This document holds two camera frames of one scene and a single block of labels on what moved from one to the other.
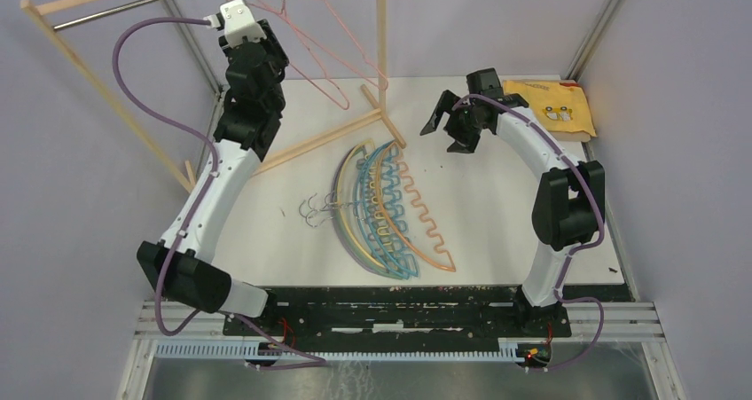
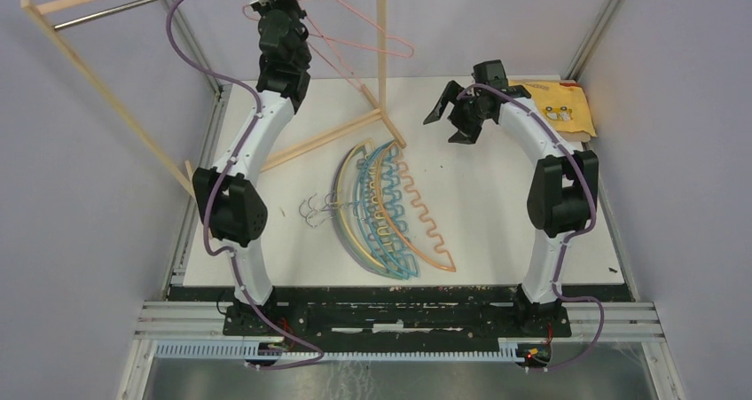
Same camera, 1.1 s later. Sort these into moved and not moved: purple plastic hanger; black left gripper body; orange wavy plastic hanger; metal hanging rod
Moved: black left gripper body
Not moved: metal hanging rod; purple plastic hanger; orange wavy plastic hanger
